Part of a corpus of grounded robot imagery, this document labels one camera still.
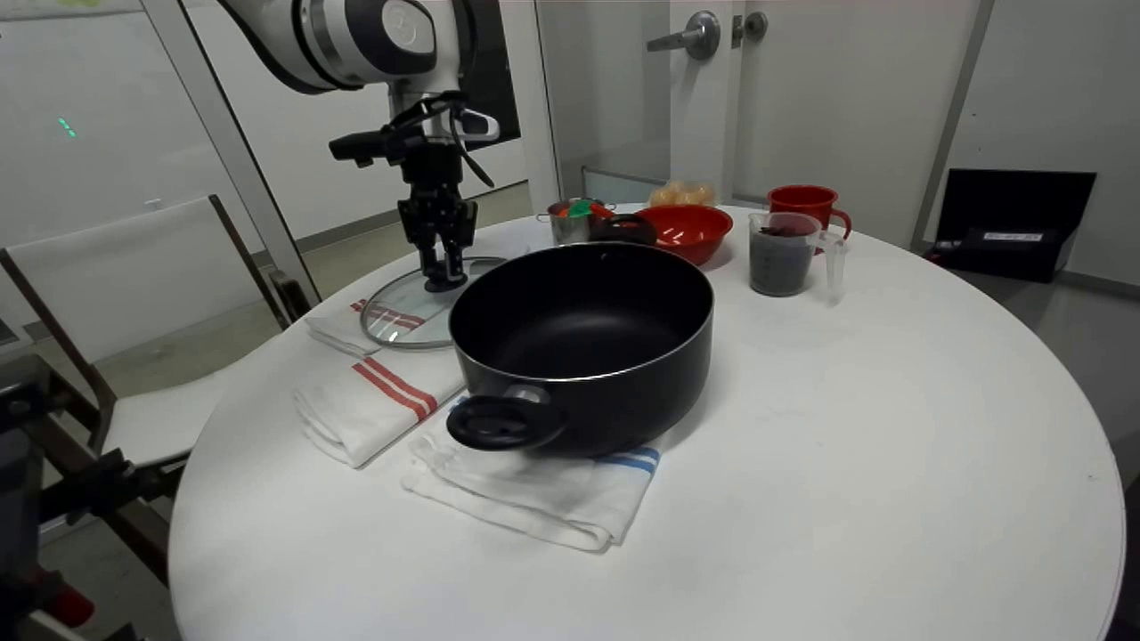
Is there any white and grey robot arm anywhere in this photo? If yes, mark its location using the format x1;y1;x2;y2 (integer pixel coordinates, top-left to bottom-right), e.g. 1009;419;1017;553
221;0;498;292

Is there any large black cooking pot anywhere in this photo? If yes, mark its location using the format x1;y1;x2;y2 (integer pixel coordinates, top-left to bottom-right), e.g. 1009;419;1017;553
445;247;715;456

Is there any clear measuring cup dark liquid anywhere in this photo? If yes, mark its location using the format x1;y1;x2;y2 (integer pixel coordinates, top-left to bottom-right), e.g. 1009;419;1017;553
750;213;848;303

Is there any red plastic bowl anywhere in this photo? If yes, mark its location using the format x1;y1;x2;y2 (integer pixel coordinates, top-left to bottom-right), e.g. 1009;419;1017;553
642;203;736;262

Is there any glass lid with black knob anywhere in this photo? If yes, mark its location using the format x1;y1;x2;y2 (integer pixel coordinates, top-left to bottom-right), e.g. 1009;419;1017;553
359;270;465;348

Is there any silver door lever handle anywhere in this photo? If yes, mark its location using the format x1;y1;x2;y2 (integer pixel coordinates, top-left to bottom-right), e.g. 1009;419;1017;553
647;10;721;64

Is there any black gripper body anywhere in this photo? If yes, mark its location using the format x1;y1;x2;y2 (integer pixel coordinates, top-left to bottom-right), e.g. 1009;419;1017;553
398;141;477;253

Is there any small jar with colourful items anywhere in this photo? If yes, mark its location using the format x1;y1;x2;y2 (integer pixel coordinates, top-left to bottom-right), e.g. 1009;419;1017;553
549;197;612;247

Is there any white towel with red stripes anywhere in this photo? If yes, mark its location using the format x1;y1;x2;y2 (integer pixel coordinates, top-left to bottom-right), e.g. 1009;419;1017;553
291;303;465;469

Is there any yellowish food behind bowl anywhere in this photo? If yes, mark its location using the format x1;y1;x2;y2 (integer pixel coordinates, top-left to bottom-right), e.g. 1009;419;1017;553
650;183;715;208

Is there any white chair with dark frame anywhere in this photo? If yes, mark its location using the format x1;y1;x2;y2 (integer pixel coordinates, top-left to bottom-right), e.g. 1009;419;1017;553
0;197;290;465

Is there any red mug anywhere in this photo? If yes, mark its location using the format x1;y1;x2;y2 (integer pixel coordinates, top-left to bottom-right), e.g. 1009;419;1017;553
769;184;856;234

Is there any white towel with blue stripe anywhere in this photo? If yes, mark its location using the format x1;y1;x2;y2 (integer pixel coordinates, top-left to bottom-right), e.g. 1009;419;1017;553
402;436;663;553

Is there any black camera tripod stand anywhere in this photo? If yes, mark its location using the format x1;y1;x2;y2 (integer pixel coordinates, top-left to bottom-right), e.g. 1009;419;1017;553
0;337;180;641

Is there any open black case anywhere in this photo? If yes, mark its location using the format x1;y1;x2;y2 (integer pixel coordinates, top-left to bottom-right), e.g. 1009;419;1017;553
928;169;1097;281

